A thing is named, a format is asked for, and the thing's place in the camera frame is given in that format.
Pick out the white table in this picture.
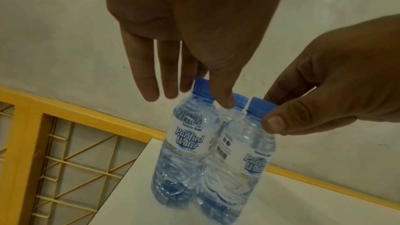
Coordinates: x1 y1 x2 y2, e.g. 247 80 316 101
89 137 400 225

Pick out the person's right hand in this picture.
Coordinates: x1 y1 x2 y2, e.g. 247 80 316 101
261 14 400 136

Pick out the person's left hand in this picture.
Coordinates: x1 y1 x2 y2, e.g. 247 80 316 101
84 0 295 110

